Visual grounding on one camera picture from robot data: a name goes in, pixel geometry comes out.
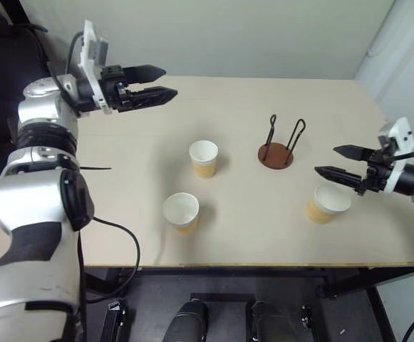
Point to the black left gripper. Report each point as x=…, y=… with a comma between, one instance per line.
x=112, y=89

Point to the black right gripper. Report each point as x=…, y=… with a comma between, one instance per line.
x=377, y=171

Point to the tan and white paper cup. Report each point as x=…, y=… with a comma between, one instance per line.
x=331, y=199
x=180, y=210
x=203, y=153

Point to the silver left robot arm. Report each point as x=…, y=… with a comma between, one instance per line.
x=32, y=199

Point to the black zip tie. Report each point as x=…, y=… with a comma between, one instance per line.
x=96, y=167

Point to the dark rounded shape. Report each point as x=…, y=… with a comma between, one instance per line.
x=189, y=320

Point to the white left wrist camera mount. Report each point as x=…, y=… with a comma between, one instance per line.
x=92, y=76

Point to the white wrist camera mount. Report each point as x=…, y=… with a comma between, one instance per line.
x=92, y=76
x=402, y=133

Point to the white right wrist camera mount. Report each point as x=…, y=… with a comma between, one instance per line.
x=402, y=133

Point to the black metal table frame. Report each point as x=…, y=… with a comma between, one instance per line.
x=352, y=281

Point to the black metal bracket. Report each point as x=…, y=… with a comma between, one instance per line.
x=114, y=320

